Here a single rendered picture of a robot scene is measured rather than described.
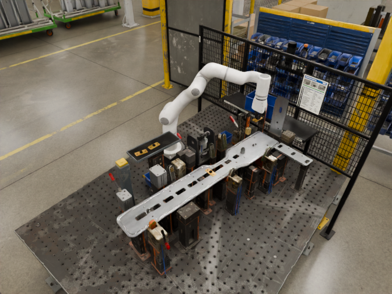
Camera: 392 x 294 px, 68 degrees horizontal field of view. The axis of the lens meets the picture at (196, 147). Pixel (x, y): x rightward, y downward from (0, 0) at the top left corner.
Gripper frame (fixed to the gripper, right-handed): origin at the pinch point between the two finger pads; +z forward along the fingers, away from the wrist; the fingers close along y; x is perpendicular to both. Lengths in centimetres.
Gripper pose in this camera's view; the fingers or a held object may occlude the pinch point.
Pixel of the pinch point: (258, 116)
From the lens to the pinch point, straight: 218.9
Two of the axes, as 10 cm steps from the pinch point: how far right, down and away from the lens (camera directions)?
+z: -0.1, 7.8, 6.2
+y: 6.7, 4.7, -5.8
